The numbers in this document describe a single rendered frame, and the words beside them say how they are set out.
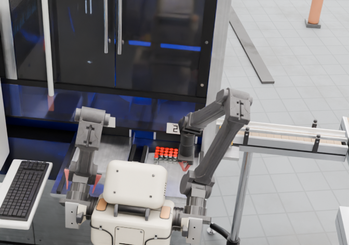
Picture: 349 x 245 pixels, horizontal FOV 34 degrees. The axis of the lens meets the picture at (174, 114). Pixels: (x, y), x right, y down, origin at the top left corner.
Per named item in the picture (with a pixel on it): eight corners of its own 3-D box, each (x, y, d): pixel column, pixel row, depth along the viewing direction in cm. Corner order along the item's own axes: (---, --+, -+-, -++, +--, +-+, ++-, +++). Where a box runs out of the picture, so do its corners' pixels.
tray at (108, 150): (84, 132, 294) (84, 126, 292) (134, 137, 293) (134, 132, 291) (68, 174, 266) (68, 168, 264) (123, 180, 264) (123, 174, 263)
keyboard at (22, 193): (21, 162, 282) (21, 158, 281) (49, 164, 282) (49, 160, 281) (-5, 219, 249) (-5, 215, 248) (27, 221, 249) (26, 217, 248)
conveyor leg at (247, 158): (225, 240, 346) (241, 139, 304) (239, 241, 346) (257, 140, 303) (225, 251, 339) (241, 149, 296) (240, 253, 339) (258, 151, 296)
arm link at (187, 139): (182, 134, 228) (196, 134, 228) (179, 124, 233) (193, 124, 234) (180, 148, 231) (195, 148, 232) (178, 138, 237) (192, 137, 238)
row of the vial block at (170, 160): (154, 159, 279) (154, 151, 276) (190, 163, 278) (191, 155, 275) (153, 162, 277) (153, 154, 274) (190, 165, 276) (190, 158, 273)
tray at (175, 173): (147, 152, 283) (147, 147, 281) (199, 158, 282) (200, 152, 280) (137, 198, 255) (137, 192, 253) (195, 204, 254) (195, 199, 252)
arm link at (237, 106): (230, 108, 182) (258, 114, 185) (224, 83, 193) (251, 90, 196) (180, 199, 208) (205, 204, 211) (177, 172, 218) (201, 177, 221)
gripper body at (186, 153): (194, 149, 242) (196, 135, 238) (192, 164, 233) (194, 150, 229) (179, 148, 242) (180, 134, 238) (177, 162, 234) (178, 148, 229)
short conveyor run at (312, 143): (212, 150, 294) (215, 125, 285) (213, 133, 307) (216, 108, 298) (345, 164, 291) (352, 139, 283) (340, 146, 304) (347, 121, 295)
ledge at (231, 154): (213, 141, 297) (214, 139, 296) (238, 144, 297) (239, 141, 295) (213, 158, 285) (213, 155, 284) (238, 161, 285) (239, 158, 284)
